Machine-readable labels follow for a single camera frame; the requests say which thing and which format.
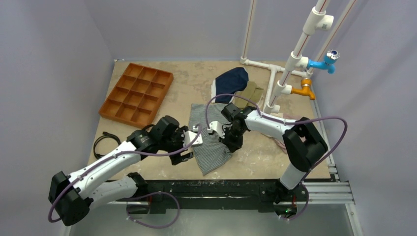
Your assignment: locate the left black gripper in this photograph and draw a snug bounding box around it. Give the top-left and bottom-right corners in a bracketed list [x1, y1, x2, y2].
[160, 126, 193, 164]

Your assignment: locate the grey striped underwear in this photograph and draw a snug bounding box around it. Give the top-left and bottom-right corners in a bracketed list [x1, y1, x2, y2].
[188, 104, 232, 175]

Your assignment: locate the navy blue underwear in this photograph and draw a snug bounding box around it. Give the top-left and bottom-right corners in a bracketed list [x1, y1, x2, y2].
[211, 67, 249, 97]

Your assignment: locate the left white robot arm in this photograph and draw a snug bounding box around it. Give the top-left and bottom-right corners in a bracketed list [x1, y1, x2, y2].
[47, 116, 203, 226]

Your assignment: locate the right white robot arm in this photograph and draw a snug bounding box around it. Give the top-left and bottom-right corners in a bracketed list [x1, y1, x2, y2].
[219, 104, 328, 200]

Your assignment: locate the olive green underwear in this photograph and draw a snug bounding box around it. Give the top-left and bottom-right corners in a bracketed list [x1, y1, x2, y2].
[232, 81, 264, 109]

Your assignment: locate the pink underwear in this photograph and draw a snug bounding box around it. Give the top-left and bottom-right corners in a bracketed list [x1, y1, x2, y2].
[273, 113, 300, 154]

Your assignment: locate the orange compartment tray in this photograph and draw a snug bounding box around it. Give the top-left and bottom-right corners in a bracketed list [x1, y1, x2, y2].
[99, 63, 174, 128]

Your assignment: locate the orange plastic faucet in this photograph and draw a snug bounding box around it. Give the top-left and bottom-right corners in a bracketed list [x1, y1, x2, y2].
[291, 78, 316, 100]

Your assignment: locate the blue plastic faucet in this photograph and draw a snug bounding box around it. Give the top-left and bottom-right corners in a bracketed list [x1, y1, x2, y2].
[306, 50, 340, 74]

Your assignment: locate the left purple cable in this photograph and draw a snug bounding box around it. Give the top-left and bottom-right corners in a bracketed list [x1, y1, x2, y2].
[48, 123, 203, 229]

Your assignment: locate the purple cable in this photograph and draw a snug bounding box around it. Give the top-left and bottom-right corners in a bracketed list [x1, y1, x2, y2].
[48, 123, 203, 229]
[205, 93, 349, 222]

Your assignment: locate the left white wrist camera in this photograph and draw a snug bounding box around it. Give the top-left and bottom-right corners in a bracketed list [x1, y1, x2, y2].
[183, 124, 203, 148]

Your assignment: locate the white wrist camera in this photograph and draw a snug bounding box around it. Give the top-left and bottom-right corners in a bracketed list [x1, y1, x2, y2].
[207, 121, 225, 138]
[183, 124, 203, 148]

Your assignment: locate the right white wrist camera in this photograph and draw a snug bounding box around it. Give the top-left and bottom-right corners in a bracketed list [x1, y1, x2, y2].
[207, 121, 225, 138]

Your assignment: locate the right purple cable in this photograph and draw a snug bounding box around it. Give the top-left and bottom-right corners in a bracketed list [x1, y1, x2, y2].
[205, 93, 349, 222]

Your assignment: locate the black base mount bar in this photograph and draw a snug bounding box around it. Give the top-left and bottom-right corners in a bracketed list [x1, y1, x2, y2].
[126, 179, 308, 216]

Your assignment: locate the black coiled cable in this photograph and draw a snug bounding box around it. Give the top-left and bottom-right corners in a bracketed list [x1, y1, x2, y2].
[93, 131, 122, 160]

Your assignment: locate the aluminium rail frame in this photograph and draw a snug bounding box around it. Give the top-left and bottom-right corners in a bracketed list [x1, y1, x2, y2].
[66, 156, 356, 206]

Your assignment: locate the white PVC pipe frame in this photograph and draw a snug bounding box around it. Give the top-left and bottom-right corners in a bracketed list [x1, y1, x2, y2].
[240, 0, 357, 115]

